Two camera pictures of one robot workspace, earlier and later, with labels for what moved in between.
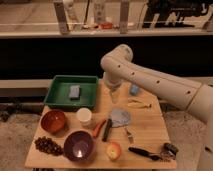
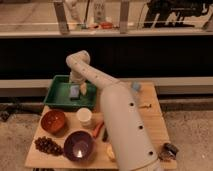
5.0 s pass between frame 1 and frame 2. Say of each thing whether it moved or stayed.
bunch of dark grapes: stayed
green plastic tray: stayed
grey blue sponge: stayed
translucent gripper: moved
